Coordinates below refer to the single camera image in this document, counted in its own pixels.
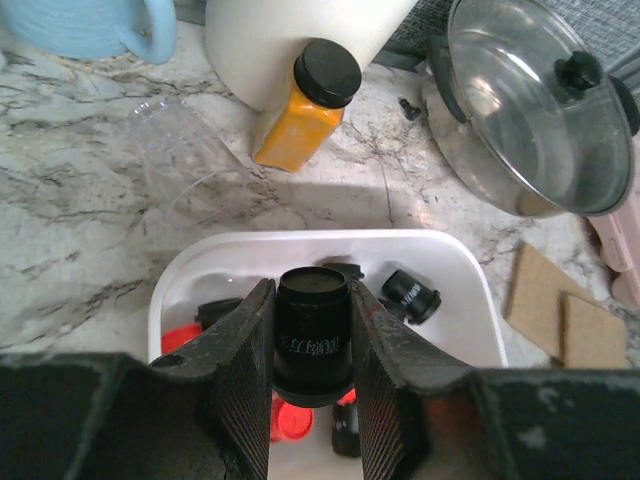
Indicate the blue mug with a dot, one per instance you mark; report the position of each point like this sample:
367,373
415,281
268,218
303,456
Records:
89,30

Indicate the orange spice bottle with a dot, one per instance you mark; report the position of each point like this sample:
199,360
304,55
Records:
323,80

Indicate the white rectangular storage basket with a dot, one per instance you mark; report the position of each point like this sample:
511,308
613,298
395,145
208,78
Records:
427,279

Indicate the pink egg tray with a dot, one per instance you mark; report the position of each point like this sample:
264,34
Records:
618,233

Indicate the brown cardboard piece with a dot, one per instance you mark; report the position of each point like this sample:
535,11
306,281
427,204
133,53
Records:
562,318

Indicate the white thermos jug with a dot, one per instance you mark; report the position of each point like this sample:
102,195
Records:
251,44

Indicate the red coffee capsule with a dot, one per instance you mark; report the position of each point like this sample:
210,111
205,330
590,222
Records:
179,336
348,399
289,423

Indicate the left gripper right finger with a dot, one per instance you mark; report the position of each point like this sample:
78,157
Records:
424,414

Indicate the clear plastic cup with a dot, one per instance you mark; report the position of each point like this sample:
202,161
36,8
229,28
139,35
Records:
189,172

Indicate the steel pot with lid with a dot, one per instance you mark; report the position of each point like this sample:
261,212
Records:
525,115

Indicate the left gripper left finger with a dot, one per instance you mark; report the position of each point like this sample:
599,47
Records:
200,412

